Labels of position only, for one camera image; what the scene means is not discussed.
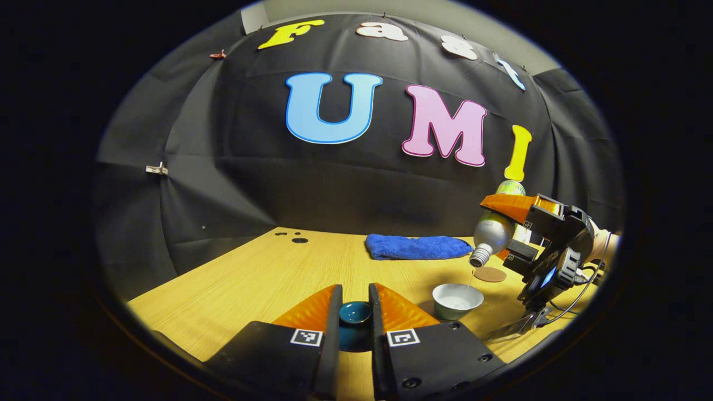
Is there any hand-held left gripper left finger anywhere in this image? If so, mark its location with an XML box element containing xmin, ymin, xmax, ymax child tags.
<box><xmin>203</xmin><ymin>284</ymin><xmax>344</xmax><ymax>401</ymax></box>

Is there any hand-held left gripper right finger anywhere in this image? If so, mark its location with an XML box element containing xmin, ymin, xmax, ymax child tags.
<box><xmin>368</xmin><ymin>283</ymin><xmax>507</xmax><ymax>401</ymax></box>

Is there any silver water bottle green label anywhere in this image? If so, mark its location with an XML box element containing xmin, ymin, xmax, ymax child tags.
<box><xmin>469</xmin><ymin>180</ymin><xmax>527</xmax><ymax>268</ymax></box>

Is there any round brown coaster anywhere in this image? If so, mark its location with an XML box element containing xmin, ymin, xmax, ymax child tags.
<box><xmin>473</xmin><ymin>266</ymin><xmax>507</xmax><ymax>283</ymax></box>

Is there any white teacup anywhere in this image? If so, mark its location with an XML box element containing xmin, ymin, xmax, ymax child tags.
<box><xmin>432</xmin><ymin>283</ymin><xmax>485</xmax><ymax>321</ymax></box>

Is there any blue cloth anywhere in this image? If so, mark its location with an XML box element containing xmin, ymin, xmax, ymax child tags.
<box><xmin>365</xmin><ymin>234</ymin><xmax>474</xmax><ymax>261</ymax></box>

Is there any black backdrop cloth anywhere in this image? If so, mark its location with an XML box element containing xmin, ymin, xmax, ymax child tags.
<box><xmin>95</xmin><ymin>11</ymin><xmax>624</xmax><ymax>301</ymax></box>

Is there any black cable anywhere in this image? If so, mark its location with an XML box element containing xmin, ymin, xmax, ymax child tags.
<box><xmin>549</xmin><ymin>231</ymin><xmax>613</xmax><ymax>326</ymax></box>

